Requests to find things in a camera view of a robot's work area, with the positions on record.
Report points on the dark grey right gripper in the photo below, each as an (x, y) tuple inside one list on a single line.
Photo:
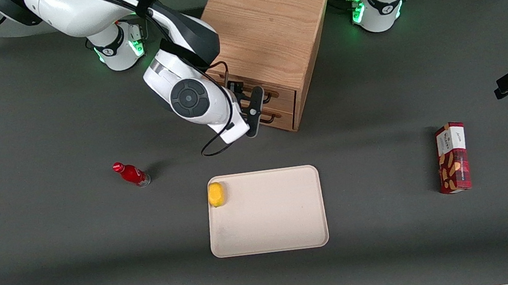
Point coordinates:
[(234, 88)]

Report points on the wooden drawer with wide front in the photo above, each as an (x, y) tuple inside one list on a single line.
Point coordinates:
[(285, 100)]

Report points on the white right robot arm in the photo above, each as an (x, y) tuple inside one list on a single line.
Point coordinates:
[(73, 14)]

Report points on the wooden drawer with narrow front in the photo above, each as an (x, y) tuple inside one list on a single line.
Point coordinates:
[(286, 119)]

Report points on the wooden drawer cabinet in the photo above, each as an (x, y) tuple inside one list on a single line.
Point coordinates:
[(268, 19)]

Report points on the red cookie box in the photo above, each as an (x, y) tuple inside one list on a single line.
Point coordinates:
[(452, 161)]

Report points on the yellow lemon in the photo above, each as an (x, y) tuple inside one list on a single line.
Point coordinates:
[(216, 194)]

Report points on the beige plastic tray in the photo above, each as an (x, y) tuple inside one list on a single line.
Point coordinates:
[(272, 213)]

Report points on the small red bottle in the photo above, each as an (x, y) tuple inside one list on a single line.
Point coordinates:
[(132, 174)]

